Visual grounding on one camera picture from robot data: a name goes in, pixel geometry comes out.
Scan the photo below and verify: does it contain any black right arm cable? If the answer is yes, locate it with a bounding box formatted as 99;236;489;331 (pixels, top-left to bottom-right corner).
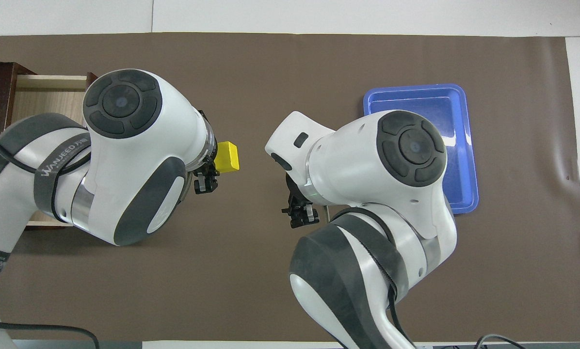
326;206;417;349

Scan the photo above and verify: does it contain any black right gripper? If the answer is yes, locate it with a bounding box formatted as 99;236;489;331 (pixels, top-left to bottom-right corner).
281;173;320;229

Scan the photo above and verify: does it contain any brown table mat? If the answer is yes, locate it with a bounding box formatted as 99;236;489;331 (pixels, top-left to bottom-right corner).
0;32;580;342

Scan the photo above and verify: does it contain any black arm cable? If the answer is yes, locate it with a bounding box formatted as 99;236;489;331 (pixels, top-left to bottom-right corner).
0;127;100;349
326;206;417;349

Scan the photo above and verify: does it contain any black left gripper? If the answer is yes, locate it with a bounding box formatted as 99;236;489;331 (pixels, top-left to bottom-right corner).
193;110;220;195

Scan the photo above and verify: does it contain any yellow cube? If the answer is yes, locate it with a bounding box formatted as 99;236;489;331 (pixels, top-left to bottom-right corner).
216;141;240;173

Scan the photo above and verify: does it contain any blue plastic tray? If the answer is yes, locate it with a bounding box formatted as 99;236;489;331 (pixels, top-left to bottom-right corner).
363;83;480;215

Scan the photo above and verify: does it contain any wooden drawer with white handle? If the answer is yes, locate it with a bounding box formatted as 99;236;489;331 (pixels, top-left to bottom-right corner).
10;72;99;228

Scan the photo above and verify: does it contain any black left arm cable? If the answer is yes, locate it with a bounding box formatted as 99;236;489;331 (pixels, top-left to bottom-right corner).
0;127;100;349

